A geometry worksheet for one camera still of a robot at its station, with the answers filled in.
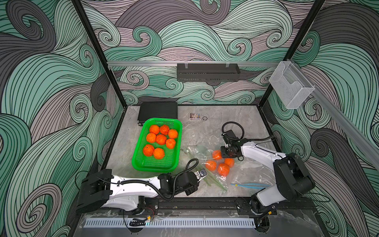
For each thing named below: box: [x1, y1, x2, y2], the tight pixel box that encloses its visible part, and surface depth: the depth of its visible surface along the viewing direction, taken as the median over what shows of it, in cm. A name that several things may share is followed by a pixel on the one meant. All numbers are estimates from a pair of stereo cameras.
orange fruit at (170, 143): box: [165, 138, 176, 150], surface depth 94 cm
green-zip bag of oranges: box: [181, 145, 229, 188], surface depth 84 cm
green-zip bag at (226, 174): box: [201, 148, 256, 193], surface depth 84 cm
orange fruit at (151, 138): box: [146, 132, 157, 144], surface depth 97 cm
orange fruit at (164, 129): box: [159, 124, 170, 136], surface depth 100 cm
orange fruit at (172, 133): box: [168, 128, 179, 139], surface depth 99 cm
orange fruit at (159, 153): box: [152, 147, 165, 160], surface depth 89 cm
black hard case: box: [137, 101, 179, 127], surface depth 116 cm
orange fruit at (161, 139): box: [155, 133, 167, 146], surface depth 94 cm
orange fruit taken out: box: [149, 124, 160, 135], surface depth 100 cm
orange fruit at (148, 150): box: [143, 144, 155, 157], surface depth 89 cm
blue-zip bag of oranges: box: [226, 167, 277, 197], surface depth 83 cm
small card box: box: [189, 113, 202, 121], surface depth 113 cm
